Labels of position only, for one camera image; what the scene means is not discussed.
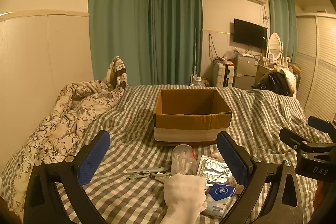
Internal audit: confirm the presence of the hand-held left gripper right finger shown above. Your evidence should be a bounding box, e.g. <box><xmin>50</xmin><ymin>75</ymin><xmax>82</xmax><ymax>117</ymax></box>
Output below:
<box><xmin>216</xmin><ymin>131</ymin><xmax>311</xmax><ymax>224</ymax></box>

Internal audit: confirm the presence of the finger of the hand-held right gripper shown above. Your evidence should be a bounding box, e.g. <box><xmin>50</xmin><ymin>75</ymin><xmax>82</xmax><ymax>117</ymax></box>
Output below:
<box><xmin>280</xmin><ymin>128</ymin><xmax>311</xmax><ymax>152</ymax></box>
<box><xmin>308</xmin><ymin>116</ymin><xmax>336</xmax><ymax>135</ymax></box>

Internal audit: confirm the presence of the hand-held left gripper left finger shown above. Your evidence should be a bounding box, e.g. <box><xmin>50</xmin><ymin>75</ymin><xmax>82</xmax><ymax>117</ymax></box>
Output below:
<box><xmin>23</xmin><ymin>130</ymin><xmax>111</xmax><ymax>224</ymax></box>

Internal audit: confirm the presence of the silver foil blister pack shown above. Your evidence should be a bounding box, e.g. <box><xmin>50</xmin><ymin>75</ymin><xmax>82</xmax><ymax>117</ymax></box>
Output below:
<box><xmin>197</xmin><ymin>155</ymin><xmax>233</xmax><ymax>186</ymax></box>

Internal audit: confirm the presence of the blue label tissue packet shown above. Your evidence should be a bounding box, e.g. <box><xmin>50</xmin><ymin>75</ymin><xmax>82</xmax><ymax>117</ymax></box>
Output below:
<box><xmin>204</xmin><ymin>182</ymin><xmax>237</xmax><ymax>218</ymax></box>

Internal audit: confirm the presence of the clear cotton swab container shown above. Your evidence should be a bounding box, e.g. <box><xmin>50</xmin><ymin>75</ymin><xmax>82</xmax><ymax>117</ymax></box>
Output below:
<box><xmin>171</xmin><ymin>144</ymin><xmax>199</xmax><ymax>176</ymax></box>

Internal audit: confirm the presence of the grey usb hub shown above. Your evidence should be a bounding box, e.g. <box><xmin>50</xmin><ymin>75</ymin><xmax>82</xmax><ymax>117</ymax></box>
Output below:
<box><xmin>126</xmin><ymin>166</ymin><xmax>172</xmax><ymax>181</ymax></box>

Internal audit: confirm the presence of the white glove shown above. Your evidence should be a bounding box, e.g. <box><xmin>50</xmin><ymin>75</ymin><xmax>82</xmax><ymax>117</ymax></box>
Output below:
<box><xmin>156</xmin><ymin>173</ymin><xmax>208</xmax><ymax>224</ymax></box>

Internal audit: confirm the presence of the brown cardboard box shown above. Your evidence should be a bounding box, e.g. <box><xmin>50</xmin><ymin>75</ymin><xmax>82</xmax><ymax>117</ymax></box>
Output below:
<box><xmin>153</xmin><ymin>89</ymin><xmax>233</xmax><ymax>146</ymax></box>

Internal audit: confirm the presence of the grey checked bed sheet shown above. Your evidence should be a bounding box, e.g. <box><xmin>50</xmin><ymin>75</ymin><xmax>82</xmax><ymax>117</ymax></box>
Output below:
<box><xmin>0</xmin><ymin>84</ymin><xmax>334</xmax><ymax>224</ymax></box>

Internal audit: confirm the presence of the floral quilt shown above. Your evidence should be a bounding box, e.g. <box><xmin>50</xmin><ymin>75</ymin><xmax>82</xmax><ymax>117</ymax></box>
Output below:
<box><xmin>0</xmin><ymin>55</ymin><xmax>129</xmax><ymax>217</ymax></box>

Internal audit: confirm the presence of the white coat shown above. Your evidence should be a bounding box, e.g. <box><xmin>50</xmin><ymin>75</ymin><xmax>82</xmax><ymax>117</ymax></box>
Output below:
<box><xmin>280</xmin><ymin>68</ymin><xmax>299</xmax><ymax>97</ymax></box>

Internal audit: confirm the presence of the black jacket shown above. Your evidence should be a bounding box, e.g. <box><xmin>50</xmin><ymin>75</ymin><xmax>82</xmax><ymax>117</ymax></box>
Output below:
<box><xmin>251</xmin><ymin>70</ymin><xmax>293</xmax><ymax>96</ymax></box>

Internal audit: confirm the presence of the white louvered wardrobe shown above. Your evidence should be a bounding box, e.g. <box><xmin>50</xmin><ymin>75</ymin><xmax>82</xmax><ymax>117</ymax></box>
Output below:
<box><xmin>295</xmin><ymin>13</ymin><xmax>336</xmax><ymax>122</ymax></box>

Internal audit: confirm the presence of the silver small fridge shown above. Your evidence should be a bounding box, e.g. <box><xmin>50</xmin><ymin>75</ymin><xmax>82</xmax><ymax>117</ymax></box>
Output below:
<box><xmin>234</xmin><ymin>55</ymin><xmax>258</xmax><ymax>89</ymax></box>

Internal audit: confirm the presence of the clear water jug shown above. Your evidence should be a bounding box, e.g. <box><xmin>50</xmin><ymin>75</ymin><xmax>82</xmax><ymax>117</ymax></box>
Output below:
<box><xmin>190</xmin><ymin>76</ymin><xmax>207</xmax><ymax>88</ymax></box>

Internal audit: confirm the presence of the white suitcase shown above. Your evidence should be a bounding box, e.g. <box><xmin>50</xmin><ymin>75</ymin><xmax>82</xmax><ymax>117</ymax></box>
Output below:
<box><xmin>212</xmin><ymin>61</ymin><xmax>236</xmax><ymax>88</ymax></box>

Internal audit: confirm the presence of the white oval mirror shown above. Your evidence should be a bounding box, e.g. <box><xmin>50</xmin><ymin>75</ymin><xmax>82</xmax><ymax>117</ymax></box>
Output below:
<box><xmin>267</xmin><ymin>32</ymin><xmax>284</xmax><ymax>61</ymax></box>

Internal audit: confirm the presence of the narrow green curtain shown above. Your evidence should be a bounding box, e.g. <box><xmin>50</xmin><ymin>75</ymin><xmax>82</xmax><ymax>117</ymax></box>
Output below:
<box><xmin>266</xmin><ymin>0</ymin><xmax>297</xmax><ymax>63</ymax></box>

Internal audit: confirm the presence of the white mop pole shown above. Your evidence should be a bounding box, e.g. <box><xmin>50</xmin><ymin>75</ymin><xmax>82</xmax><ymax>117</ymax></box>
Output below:
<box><xmin>193</xmin><ymin>28</ymin><xmax>198</xmax><ymax>78</ymax></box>

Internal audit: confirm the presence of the wide green curtain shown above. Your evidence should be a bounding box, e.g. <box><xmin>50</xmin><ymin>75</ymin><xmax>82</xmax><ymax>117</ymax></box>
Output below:
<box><xmin>88</xmin><ymin>0</ymin><xmax>151</xmax><ymax>85</ymax></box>

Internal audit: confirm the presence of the corner green curtain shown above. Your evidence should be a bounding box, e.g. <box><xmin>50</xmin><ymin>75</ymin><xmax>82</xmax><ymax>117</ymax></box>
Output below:
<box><xmin>147</xmin><ymin>0</ymin><xmax>202</xmax><ymax>86</ymax></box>

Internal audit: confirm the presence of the black wall television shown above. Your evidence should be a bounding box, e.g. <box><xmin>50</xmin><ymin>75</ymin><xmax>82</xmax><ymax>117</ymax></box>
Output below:
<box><xmin>233</xmin><ymin>18</ymin><xmax>268</xmax><ymax>50</ymax></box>

